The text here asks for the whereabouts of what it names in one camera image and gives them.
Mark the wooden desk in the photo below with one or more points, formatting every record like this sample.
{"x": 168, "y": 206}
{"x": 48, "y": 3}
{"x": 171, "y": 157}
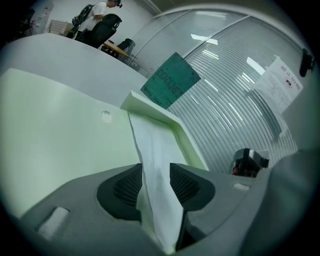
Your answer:
{"x": 115, "y": 48}

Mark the small black office chair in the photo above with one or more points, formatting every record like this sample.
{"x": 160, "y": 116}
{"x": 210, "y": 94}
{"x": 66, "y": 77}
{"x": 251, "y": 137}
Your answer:
{"x": 125, "y": 44}

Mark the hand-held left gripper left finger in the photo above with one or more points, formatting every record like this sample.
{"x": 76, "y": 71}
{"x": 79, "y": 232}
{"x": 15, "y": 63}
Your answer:
{"x": 82, "y": 200}

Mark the white paper notice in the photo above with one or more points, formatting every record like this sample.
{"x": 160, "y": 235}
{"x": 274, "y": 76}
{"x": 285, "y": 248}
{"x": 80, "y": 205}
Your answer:
{"x": 277, "y": 82}

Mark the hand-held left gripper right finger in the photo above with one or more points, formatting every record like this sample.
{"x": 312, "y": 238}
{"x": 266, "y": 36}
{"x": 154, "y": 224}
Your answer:
{"x": 212, "y": 200}

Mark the green sign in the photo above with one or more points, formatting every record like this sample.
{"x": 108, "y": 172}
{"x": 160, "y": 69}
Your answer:
{"x": 170, "y": 80}

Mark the large black office chair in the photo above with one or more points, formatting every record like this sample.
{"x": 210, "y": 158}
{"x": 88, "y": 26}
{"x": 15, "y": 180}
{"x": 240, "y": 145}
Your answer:
{"x": 103, "y": 30}

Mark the white sheet of paper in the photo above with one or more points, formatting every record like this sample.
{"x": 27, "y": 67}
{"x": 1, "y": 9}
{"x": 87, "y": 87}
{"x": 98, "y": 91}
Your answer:
{"x": 156, "y": 155}

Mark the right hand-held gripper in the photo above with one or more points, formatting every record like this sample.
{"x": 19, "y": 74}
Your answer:
{"x": 246, "y": 162}

